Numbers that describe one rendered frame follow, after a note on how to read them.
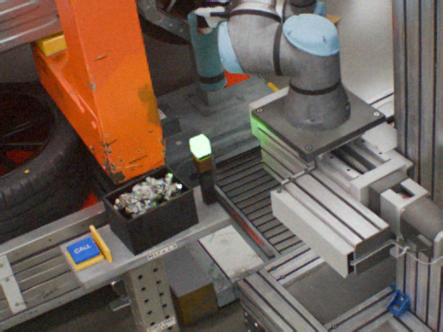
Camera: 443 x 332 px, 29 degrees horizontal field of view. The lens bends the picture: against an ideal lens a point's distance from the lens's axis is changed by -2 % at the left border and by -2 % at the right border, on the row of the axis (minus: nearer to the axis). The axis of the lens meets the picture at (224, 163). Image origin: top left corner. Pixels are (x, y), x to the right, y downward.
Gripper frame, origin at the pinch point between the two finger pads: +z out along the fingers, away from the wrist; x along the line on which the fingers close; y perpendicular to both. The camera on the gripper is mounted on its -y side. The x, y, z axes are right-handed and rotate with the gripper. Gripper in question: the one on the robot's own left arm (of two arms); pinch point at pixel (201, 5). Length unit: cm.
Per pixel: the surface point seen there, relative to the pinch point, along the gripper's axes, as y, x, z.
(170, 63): 90, 92, 57
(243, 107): 63, 32, 4
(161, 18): 12.1, 10.9, 18.2
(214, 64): 25.8, 6.9, 2.1
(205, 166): 21.1, -43.5, -11.0
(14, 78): 89, 75, 129
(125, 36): -13.8, -36.3, 6.4
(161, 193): 24, -52, -1
